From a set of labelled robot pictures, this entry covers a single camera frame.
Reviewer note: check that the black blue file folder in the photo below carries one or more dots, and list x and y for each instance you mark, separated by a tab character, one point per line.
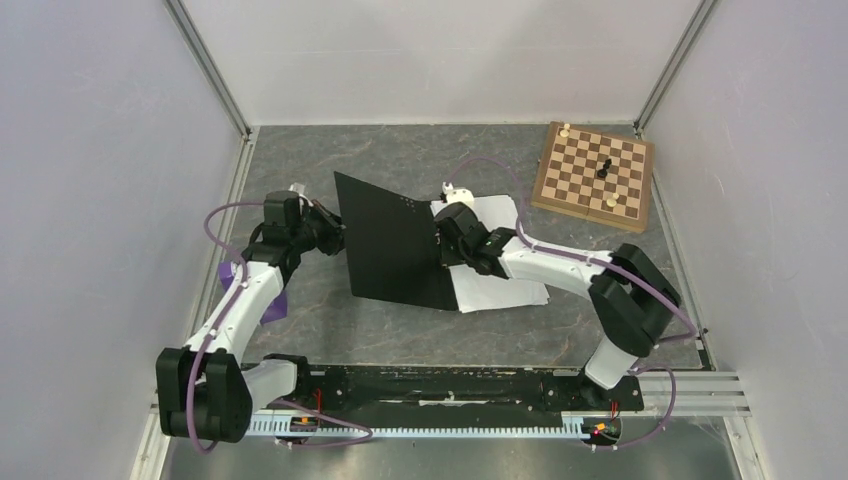
391	247

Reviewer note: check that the purple stapler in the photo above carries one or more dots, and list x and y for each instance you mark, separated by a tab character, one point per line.
277	309

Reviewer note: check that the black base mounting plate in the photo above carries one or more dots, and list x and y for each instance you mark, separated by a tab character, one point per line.
458	396

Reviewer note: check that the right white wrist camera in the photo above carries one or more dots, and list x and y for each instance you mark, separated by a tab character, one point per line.
451	194

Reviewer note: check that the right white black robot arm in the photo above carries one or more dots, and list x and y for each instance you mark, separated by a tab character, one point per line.
632	299

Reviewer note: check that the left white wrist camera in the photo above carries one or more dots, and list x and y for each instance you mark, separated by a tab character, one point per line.
300	190

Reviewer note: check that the wooden chessboard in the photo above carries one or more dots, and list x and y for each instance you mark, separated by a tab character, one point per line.
566	180

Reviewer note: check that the white slotted cable duct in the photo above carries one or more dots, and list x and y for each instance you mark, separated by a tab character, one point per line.
287	426

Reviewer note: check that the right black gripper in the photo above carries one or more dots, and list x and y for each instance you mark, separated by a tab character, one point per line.
447	258

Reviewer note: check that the black chess piece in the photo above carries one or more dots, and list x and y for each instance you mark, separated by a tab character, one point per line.
603	171

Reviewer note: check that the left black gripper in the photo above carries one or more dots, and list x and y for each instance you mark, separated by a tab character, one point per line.
334	226

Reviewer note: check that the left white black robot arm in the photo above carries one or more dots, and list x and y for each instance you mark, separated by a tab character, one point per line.
203	393

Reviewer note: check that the white paper sheet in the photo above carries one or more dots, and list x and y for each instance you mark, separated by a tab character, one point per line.
475	292

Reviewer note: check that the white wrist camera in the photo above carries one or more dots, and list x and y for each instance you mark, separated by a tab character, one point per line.
300	190
451	194

